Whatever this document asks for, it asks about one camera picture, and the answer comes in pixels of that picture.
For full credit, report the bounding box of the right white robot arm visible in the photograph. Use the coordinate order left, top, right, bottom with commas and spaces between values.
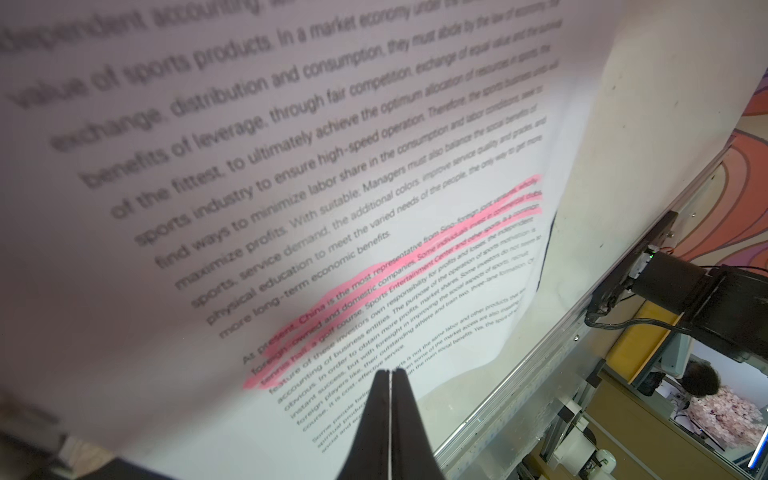
630, 252, 767, 362

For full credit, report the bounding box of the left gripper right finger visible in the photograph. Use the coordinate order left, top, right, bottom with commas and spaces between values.
391, 368, 445, 480

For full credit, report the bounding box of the printed paper sheet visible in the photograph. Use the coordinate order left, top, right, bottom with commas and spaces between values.
1, 1, 621, 479

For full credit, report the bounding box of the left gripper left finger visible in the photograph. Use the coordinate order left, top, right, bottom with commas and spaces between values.
337, 370, 391, 480

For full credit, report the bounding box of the person in floral shirt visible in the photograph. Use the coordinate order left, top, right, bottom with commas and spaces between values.
680, 361, 766, 448

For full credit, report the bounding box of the white folder black inside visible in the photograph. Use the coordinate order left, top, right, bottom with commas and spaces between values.
535, 210, 558, 293

